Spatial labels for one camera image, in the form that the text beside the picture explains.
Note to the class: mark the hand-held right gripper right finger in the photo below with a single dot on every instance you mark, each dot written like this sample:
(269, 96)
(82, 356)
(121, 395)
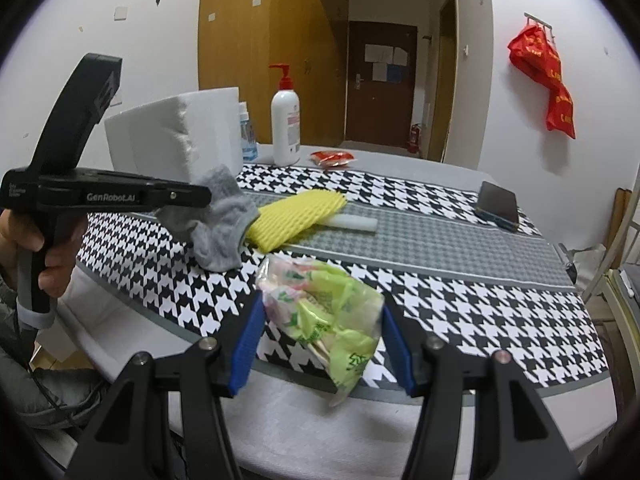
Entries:
(397, 355)

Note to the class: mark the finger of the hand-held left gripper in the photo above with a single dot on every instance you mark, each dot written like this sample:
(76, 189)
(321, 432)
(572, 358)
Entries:
(180, 195)

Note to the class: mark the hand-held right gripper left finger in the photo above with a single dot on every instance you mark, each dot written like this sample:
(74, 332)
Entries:
(247, 345)

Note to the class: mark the grey sock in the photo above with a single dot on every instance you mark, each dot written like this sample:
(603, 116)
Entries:
(225, 220)

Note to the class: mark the white foam box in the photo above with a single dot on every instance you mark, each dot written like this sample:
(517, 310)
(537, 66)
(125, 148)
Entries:
(165, 135)

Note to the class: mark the green candy bag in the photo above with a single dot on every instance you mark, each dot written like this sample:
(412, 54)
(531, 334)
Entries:
(325, 310)

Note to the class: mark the yellow foam net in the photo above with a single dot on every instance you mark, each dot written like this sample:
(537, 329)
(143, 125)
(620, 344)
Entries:
(295, 215)

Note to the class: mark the white foam strip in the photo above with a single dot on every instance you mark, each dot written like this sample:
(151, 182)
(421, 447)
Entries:
(356, 223)

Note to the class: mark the person's left forearm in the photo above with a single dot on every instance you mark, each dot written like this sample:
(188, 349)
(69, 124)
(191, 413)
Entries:
(40, 390)

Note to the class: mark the person's left hand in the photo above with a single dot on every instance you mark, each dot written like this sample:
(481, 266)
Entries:
(62, 260)

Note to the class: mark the clear bottle blue label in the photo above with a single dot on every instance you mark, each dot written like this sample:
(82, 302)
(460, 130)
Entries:
(248, 135)

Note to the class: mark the houndstooth bed sheet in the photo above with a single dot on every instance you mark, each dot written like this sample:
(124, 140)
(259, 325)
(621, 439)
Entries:
(450, 280)

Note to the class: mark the white pump bottle red cap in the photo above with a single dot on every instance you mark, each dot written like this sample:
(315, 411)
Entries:
(285, 125)

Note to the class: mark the red snack packet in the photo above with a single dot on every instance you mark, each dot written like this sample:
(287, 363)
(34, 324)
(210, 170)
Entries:
(331, 158)

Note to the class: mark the wooden wardrobe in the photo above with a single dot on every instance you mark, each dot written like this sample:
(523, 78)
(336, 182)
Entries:
(250, 35)

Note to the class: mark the black smartphone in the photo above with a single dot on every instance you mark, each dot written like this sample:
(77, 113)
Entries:
(497, 205)

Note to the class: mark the red fire extinguisher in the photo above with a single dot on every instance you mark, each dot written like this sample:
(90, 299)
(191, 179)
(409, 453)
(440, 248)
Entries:
(414, 139)

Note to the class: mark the brown entrance door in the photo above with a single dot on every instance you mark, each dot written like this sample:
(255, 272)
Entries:
(380, 110)

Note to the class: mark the blue paper notice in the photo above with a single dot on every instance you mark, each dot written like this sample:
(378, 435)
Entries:
(386, 73)

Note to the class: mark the white paper notices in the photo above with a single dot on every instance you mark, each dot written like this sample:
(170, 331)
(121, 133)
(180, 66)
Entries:
(385, 54)

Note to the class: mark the wooden boards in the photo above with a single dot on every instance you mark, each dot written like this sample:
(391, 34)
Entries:
(617, 225)

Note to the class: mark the wooden side door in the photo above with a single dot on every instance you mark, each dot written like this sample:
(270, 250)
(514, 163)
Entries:
(445, 85)

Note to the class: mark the red plastic bag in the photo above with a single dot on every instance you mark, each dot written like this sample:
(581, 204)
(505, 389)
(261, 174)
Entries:
(542, 70)

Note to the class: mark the white wall plate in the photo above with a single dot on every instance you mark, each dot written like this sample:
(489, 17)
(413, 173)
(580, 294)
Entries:
(120, 13)

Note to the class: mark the metal wall hook rack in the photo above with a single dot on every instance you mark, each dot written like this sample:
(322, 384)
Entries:
(540, 22)

